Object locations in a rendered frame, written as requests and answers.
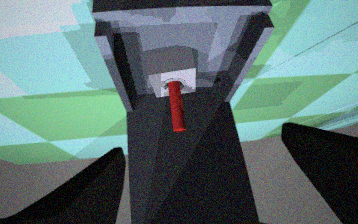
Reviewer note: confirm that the dark red peg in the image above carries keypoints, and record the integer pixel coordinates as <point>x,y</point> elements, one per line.
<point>177,112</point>

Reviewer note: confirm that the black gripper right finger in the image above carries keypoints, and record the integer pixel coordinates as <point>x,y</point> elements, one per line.
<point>330,162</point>

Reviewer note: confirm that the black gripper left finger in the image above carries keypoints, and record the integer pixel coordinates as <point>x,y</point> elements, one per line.
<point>90,197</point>

